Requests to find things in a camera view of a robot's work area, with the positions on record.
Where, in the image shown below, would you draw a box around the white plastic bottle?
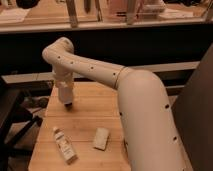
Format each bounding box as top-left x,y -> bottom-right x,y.
53,127 -> 77,164

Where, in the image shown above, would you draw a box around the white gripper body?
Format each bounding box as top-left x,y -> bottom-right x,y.
52,72 -> 74,104

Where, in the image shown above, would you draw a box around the small black ceramic cup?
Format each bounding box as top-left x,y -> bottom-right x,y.
64,103 -> 72,108

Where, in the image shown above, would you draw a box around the black office chair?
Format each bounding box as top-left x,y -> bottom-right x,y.
0,76 -> 43,171

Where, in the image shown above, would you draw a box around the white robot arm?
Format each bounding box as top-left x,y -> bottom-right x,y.
42,37 -> 185,171

